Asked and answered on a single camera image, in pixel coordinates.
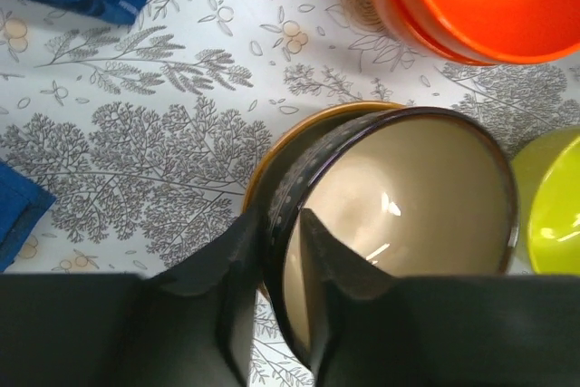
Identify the orange bowl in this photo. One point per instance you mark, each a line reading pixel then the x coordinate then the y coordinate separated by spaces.
pixel 415 24
pixel 503 31

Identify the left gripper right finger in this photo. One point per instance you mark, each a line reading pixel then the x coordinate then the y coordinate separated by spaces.
pixel 371 329

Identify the black brown bowl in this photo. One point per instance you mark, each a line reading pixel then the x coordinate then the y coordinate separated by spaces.
pixel 414 191

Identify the lime green bowl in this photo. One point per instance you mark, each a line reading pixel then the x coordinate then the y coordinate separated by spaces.
pixel 547 175

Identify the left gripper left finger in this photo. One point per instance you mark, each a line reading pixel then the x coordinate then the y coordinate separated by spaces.
pixel 191 325

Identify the beige bowl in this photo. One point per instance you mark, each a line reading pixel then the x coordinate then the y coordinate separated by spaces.
pixel 293 143

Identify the floral table mat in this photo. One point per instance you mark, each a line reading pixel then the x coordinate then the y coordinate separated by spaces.
pixel 147 134

